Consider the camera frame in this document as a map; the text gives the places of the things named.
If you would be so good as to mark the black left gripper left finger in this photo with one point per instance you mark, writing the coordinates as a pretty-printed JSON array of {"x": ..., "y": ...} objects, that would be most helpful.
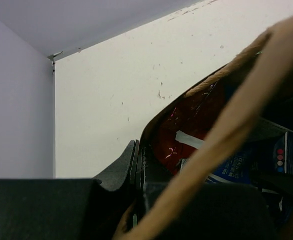
[{"x": 68, "y": 209}]

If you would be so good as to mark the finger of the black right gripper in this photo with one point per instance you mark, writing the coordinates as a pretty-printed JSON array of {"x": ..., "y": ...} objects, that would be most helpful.
[{"x": 279, "y": 182}]

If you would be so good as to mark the green paper bag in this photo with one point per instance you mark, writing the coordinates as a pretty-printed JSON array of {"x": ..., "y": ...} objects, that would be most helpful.
[{"x": 274, "y": 48}]

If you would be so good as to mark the red snack packet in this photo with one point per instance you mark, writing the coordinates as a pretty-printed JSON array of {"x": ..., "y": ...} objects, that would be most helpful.
[{"x": 193, "y": 116}]

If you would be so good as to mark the dark blue pretzel packet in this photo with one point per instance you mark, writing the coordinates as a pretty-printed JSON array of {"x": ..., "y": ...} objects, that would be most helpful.
[{"x": 270, "y": 155}]

